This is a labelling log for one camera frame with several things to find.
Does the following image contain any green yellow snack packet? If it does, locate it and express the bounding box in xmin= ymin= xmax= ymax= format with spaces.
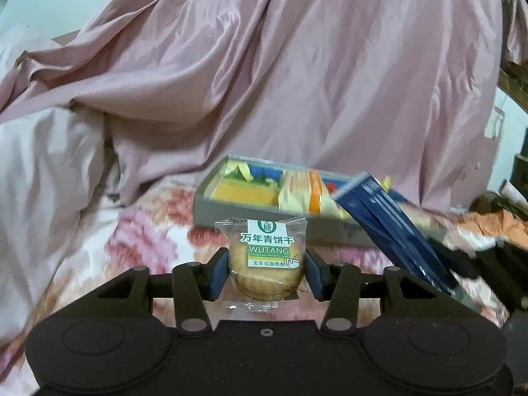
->
xmin=223 ymin=160 xmax=271 ymax=184

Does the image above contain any pink satin sheet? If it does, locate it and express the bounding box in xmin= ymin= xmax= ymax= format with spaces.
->
xmin=0 ymin=0 xmax=528 ymax=215

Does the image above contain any green label biscuit packet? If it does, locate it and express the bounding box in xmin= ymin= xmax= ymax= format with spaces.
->
xmin=214 ymin=216 xmax=309 ymax=311

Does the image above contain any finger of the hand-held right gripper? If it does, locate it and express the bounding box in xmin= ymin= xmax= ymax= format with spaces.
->
xmin=428 ymin=236 xmax=484 ymax=282

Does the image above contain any floral bedsheet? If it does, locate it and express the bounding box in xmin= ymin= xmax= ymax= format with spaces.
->
xmin=0 ymin=177 xmax=520 ymax=396

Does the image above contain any dark wooden furniture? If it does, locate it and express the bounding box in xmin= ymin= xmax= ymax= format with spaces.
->
xmin=497 ymin=66 xmax=528 ymax=215

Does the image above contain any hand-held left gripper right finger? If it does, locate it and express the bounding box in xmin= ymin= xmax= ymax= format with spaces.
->
xmin=304 ymin=248 xmax=435 ymax=336

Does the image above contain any navy blue snack packet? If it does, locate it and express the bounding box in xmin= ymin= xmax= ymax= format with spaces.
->
xmin=332 ymin=172 xmax=459 ymax=294

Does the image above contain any grey cardboard box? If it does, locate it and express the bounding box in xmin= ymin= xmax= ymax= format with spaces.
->
xmin=193 ymin=155 xmax=397 ymax=249

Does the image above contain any orange cloth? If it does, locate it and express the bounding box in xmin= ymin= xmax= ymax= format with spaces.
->
xmin=460 ymin=210 xmax=528 ymax=242

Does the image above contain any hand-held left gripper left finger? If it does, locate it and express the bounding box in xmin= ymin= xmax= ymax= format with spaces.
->
xmin=96 ymin=247 xmax=229 ymax=336

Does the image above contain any cream orange snack packet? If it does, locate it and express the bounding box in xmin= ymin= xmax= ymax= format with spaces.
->
xmin=278 ymin=168 xmax=344 ymax=218

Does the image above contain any pale pink quilt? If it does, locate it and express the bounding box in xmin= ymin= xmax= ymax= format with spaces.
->
xmin=0 ymin=25 xmax=124 ymax=364

